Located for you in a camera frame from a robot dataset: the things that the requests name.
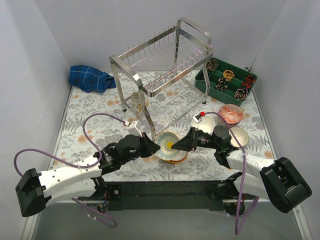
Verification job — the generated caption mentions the steel two-tier dish rack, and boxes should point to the steel two-tier dish rack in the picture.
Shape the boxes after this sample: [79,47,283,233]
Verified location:
[109,17,214,139]

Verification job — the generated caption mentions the yellow sun patterned bowl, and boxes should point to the yellow sun patterned bowl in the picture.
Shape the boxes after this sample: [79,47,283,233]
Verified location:
[154,131,180,161]

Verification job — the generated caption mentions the green compartment tray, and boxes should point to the green compartment tray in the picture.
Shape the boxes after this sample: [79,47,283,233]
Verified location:
[206,58,258,106]

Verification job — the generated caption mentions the blue plaid cloth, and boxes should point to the blue plaid cloth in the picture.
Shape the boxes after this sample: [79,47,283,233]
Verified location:
[67,65,116,93]

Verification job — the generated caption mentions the white grey-rimmed bowl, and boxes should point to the white grey-rimmed bowl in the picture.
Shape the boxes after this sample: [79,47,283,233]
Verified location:
[190,115,216,135]

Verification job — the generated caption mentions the purple cable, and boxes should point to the purple cable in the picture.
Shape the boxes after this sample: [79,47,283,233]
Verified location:
[202,111,261,235]
[14,112,131,228]

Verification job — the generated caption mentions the cream floral bowl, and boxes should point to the cream floral bowl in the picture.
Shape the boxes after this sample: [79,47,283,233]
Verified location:
[131,92,143,115]

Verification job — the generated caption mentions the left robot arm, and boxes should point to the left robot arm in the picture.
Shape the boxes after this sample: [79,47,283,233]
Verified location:
[15,133,161,217]

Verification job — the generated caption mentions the aluminium frame rail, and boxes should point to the aluminium frame rail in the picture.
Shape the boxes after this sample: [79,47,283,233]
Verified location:
[22,199,312,240]

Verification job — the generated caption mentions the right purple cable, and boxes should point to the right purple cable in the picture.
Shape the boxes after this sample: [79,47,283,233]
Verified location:
[202,111,261,235]

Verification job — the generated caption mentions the rolled yellow sock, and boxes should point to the rolled yellow sock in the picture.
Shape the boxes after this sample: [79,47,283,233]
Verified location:
[222,69,235,81]

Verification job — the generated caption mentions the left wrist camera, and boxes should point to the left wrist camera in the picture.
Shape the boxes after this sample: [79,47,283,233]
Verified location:
[123,120,143,137]

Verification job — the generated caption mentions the rolled dark floral sock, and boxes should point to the rolled dark floral sock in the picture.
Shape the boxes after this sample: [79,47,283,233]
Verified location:
[206,58,219,72]

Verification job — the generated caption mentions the dark teal bowl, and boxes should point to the dark teal bowl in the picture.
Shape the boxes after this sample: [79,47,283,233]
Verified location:
[229,126,249,148]

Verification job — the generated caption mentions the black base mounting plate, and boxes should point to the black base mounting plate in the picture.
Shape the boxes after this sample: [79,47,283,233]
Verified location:
[77,180,247,216]

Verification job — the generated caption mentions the orange and white bowl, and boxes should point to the orange and white bowl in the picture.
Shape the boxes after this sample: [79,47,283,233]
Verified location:
[173,151,188,161]

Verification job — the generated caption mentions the rolled brown patterned sock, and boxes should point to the rolled brown patterned sock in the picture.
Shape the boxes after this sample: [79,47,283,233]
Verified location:
[233,88,249,101]

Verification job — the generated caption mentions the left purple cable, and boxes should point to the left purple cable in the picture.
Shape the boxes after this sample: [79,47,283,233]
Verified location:
[14,112,131,228]

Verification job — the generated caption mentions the red patterned bowl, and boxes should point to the red patterned bowl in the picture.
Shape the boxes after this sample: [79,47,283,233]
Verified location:
[219,104,244,126]

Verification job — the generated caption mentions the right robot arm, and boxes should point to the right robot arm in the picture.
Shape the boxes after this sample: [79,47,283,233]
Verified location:
[172,125,312,213]

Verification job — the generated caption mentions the floral table mat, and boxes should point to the floral table mat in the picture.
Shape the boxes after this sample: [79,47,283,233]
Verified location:
[48,69,280,183]

